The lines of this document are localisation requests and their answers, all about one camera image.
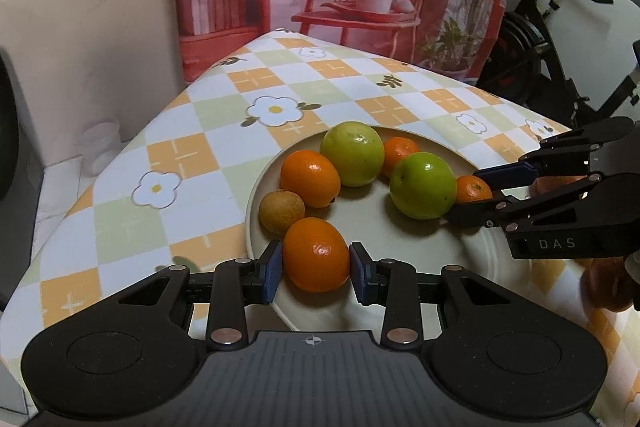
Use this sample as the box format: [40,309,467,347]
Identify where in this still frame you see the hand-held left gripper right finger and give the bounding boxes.
[349,242,523,351]

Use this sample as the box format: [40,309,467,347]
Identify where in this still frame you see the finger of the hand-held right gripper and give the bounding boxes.
[444,173,605,234]
[472,117,637,188]

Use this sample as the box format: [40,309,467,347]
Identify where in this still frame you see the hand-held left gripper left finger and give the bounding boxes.
[117,239,284,351]

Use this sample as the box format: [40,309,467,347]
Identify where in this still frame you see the small tangerine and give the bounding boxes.
[455,175,494,204]
[382,137,422,178]

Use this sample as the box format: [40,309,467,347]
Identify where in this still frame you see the large orange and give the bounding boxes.
[282,217,351,294]
[280,150,342,208]

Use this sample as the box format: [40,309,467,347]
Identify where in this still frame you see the cream round plate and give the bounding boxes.
[245,124,543,334]

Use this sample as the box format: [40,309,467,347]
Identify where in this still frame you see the pale green apple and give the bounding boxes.
[320,121,386,188]

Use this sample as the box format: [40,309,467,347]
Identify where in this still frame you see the bright green apple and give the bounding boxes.
[390,152,457,220]

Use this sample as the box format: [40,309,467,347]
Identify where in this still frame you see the small yellow-brown fruit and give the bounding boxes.
[258,189,306,236]

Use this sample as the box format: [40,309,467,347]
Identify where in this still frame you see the black exercise bike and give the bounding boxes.
[477,0,640,128]

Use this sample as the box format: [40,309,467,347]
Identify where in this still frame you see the checked flower tablecloth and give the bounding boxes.
[0,27,640,427]

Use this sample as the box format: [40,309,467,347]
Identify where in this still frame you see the translucent plastic container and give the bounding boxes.
[80,122,123,175]

